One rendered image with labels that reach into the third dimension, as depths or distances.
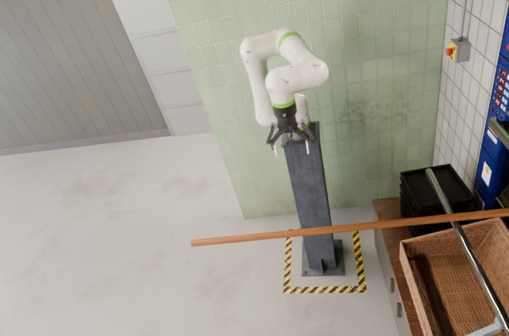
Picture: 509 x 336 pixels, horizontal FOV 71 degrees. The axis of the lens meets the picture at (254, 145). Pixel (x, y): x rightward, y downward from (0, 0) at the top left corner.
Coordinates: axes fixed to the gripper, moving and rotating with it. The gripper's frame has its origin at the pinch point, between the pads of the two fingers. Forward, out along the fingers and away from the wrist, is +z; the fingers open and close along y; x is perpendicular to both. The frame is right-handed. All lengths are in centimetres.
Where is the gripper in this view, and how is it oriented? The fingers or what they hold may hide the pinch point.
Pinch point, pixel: (291, 151)
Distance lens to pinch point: 155.9
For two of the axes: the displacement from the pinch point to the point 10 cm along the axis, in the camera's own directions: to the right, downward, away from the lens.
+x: -0.7, 6.4, -7.6
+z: 1.9, 7.6, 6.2
